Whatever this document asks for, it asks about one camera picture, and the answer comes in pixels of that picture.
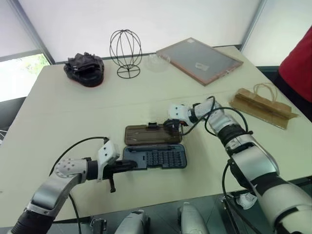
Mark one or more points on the black metal clamp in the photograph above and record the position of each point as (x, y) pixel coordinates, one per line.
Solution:
(98, 225)

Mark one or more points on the silver rounded robot leg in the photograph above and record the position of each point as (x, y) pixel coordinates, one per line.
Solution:
(132, 223)
(192, 219)

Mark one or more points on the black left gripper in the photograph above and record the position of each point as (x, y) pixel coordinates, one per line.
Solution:
(111, 168)

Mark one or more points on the screwdriver bit case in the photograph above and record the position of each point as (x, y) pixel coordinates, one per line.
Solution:
(156, 156)

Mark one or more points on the black crumpled cap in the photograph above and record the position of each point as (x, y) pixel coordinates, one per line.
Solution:
(85, 69)

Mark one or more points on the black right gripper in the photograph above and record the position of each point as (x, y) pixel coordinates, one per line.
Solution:
(171, 122)

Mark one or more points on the folded brown paper bag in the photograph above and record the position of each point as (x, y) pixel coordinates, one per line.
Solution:
(260, 104)

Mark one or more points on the brown framed flat board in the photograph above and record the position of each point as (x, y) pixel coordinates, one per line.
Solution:
(197, 61)

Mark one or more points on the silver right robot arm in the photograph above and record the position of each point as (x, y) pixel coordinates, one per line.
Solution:
(256, 156)

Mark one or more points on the crumpled white paper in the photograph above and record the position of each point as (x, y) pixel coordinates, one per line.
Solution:
(245, 201)

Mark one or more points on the small clear plastic piece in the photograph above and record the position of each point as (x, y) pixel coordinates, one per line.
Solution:
(201, 66)

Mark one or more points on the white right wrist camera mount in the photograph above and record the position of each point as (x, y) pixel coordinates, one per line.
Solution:
(176, 111)

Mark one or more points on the clear plastic bowl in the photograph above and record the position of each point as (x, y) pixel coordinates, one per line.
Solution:
(157, 64)

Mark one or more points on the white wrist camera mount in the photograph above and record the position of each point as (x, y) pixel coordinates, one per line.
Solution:
(176, 111)
(109, 152)

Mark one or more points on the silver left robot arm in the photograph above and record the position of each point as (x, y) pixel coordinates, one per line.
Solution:
(61, 170)

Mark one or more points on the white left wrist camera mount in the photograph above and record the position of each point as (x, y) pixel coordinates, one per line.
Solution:
(109, 152)

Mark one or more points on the person in red shirt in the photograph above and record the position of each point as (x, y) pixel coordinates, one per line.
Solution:
(298, 68)

